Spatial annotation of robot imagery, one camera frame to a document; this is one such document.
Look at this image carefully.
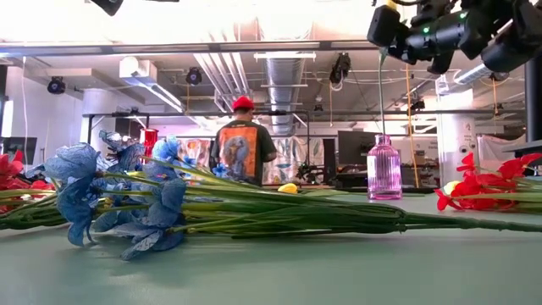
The red flower bunch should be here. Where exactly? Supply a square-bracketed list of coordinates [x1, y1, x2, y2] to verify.
[434, 152, 542, 213]
[0, 150, 67, 232]

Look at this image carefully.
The large-petal blue flower bunch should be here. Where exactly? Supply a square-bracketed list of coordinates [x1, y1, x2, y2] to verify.
[25, 129, 542, 262]

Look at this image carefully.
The red ribbed glass vase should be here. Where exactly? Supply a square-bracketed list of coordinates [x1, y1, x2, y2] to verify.
[139, 128, 160, 160]

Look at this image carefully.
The pink ribbed glass vase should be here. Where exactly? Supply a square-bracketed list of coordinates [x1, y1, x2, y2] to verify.
[366, 134, 403, 201]

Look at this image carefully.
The grey horizontal beam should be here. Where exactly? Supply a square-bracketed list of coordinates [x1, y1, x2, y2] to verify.
[0, 39, 381, 58]

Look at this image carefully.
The white light bar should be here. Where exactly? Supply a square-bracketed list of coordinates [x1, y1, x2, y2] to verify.
[253, 51, 317, 61]

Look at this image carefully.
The black monitor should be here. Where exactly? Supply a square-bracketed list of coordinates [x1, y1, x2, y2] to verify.
[337, 130, 378, 167]

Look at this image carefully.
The white round column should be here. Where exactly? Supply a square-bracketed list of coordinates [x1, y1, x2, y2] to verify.
[437, 95, 478, 187]

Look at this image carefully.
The leaf print curtain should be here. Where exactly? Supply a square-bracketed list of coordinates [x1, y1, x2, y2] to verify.
[263, 137, 326, 186]

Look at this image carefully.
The white sheet cover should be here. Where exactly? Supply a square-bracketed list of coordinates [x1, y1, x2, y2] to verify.
[477, 134, 526, 164]

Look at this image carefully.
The colourful print curtain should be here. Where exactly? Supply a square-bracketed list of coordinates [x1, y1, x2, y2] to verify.
[177, 138, 213, 181]

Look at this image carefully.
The black vertical pole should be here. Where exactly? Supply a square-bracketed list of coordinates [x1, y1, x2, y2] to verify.
[523, 54, 542, 143]

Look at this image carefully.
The person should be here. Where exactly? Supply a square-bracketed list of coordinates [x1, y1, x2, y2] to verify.
[209, 96, 279, 187]

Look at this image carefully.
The grey desk with pole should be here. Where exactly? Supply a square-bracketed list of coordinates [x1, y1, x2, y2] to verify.
[502, 141, 542, 177]

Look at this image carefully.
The green table mat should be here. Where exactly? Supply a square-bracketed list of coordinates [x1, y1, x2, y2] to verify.
[0, 175, 542, 305]

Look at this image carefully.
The yellow cord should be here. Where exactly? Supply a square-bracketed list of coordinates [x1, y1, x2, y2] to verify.
[404, 63, 420, 188]

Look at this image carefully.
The silver ventilation duct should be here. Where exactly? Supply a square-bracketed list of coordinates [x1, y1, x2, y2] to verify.
[265, 57, 307, 136]

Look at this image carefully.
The black tubular rig frame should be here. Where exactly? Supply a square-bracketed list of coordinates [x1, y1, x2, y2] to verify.
[82, 109, 312, 187]

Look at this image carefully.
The black wall screen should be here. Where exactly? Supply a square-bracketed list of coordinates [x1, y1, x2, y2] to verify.
[2, 136, 38, 166]

